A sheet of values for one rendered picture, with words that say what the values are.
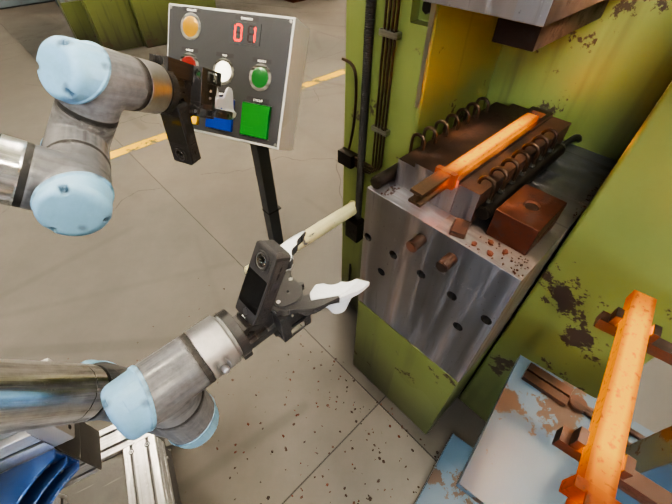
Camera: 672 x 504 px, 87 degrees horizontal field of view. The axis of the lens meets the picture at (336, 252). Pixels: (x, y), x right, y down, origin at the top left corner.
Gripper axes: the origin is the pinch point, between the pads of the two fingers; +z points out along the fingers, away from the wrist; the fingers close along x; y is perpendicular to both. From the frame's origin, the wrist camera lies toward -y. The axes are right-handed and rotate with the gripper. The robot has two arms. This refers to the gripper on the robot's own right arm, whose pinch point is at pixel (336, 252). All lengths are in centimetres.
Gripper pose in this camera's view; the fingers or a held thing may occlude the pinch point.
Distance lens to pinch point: 55.8
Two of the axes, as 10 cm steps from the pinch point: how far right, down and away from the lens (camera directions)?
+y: 0.0, 6.8, 7.3
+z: 7.3, -5.0, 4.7
